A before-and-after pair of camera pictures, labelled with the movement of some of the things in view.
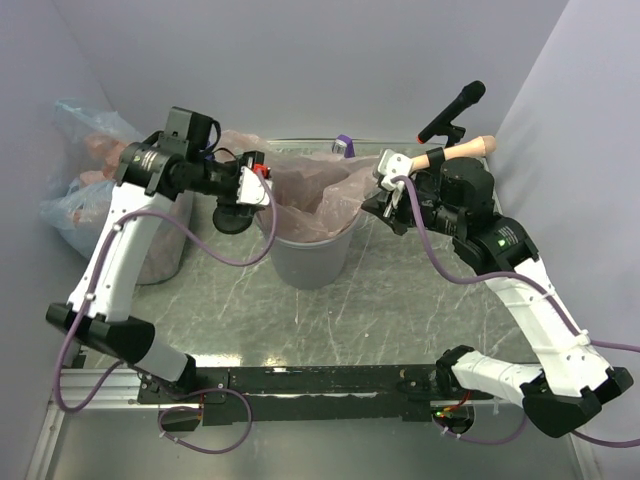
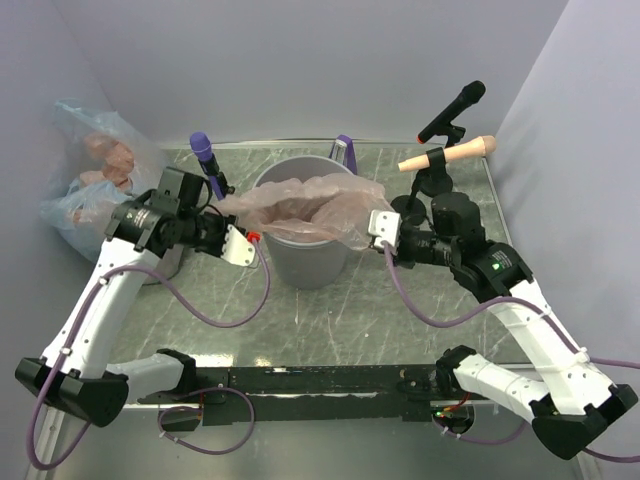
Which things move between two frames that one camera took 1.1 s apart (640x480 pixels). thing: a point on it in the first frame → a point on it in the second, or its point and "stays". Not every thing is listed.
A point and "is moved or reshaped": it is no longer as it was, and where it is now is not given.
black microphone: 472,93 stays
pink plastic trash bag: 313,195 is moved or reshaped
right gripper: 382,205 → 400,259
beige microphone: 475,148 stays
